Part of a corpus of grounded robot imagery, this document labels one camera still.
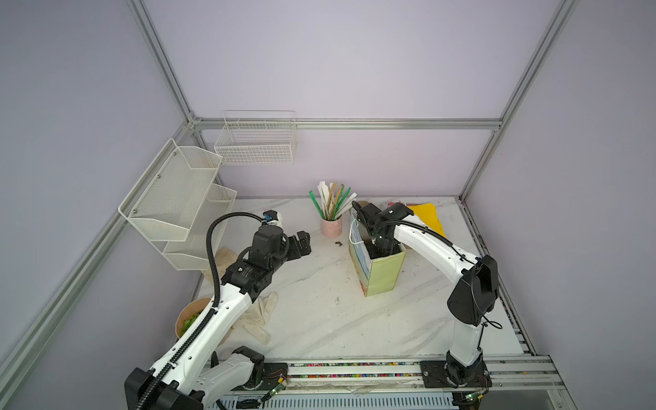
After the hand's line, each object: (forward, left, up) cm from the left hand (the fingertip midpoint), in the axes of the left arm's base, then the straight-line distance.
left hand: (295, 240), depth 76 cm
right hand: (-2, -25, -10) cm, 27 cm away
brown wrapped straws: (+26, -11, -8) cm, 29 cm away
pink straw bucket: (+18, -11, -17) cm, 27 cm away
